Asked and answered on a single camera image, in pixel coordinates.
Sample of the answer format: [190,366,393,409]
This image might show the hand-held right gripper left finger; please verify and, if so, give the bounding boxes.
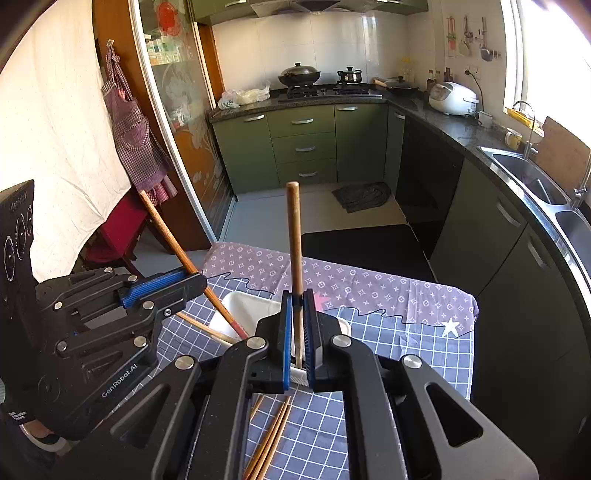
[102,292,296,480]

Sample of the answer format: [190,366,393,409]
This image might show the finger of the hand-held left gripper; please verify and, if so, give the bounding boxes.
[54,272,208,371]
[34,267,189,320]

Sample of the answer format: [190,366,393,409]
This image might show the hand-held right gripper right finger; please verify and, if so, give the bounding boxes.
[302,291,541,480]

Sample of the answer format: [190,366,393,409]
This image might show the long brown chopstick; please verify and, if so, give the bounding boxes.
[286,181,305,370]
[178,312,237,341]
[185,319,235,347]
[139,190,250,340]

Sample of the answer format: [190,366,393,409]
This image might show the white plastic utensil holder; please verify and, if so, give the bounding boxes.
[210,291,352,388]

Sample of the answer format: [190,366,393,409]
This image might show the pile of wooden chopsticks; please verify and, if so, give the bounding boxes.
[242,394,293,480]

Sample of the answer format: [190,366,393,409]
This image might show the hanging kitchen utensils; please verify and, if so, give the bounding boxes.
[445,14,502,63]

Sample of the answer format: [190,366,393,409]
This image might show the red chair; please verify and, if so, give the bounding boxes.
[83,189,155,278]

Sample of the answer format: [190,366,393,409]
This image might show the purple patterned cloth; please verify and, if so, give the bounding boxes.
[203,241,478,337]

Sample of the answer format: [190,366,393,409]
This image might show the blue checkered tablecloth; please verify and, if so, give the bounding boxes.
[152,277,476,480]

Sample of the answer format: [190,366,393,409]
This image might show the purple checkered apron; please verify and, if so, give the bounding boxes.
[100,41,178,206]

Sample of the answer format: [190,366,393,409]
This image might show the dark grey floor rug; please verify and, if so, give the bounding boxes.
[331,182,393,214]

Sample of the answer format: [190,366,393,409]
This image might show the glass sliding door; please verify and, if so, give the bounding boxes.
[129,0,238,241]

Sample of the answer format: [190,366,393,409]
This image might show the white hanging sheet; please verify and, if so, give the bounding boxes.
[0,0,134,282]

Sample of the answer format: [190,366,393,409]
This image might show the green base cabinets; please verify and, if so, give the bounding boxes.
[210,102,389,197]
[387,108,591,480]

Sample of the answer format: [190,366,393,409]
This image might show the clear plastic bag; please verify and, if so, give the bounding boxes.
[218,80,272,109]

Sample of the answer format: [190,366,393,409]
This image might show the black wok with lid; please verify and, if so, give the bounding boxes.
[278,62,321,87]

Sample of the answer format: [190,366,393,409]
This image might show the black gas stove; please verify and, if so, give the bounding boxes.
[278,83,384,101]

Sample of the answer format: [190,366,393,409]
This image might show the black stone countertop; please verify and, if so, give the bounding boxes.
[208,83,591,324]

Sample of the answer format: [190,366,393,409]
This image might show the black frying pan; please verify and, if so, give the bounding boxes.
[373,76,420,96]

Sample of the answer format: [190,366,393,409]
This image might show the steel double sink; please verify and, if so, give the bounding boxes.
[475,145,591,287]

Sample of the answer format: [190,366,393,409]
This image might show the white rice cooker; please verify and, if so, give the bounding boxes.
[428,82,479,116]

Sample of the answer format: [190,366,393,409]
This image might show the curved steel faucet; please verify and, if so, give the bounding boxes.
[512,100,539,160]

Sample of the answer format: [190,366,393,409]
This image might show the steel range hood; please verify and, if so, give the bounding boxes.
[249,0,340,14]

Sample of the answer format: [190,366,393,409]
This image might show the tall steel faucet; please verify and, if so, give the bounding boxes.
[573,152,591,210]

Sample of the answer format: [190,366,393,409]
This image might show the wooden cutting board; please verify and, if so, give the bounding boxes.
[536,116,591,185]

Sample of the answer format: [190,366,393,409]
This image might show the kitchen window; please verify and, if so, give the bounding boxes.
[501,0,591,125]

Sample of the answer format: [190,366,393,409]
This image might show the black power cord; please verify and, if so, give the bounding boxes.
[464,67,485,114]

